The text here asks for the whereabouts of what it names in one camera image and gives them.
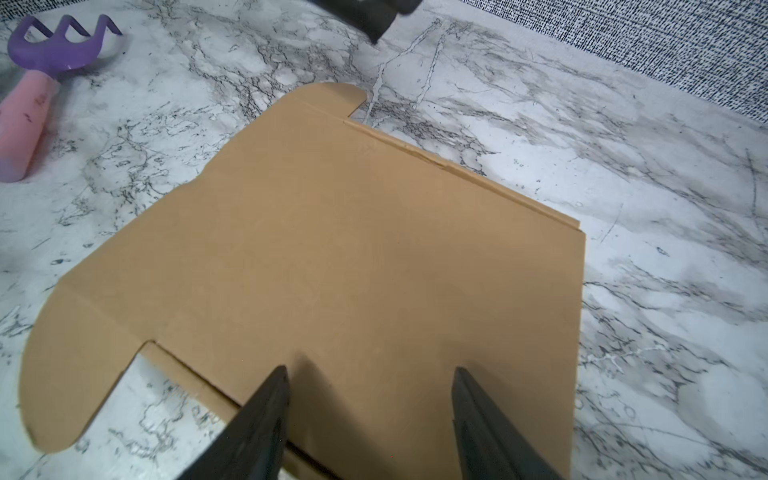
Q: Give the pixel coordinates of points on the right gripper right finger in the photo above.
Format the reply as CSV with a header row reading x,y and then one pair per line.
x,y
489,446

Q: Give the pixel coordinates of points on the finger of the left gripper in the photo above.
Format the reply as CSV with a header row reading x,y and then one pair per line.
x,y
371,17

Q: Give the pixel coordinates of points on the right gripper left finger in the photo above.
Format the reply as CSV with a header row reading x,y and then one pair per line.
x,y
252,444

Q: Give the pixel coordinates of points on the brown cardboard box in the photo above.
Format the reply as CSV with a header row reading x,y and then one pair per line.
x,y
369,268

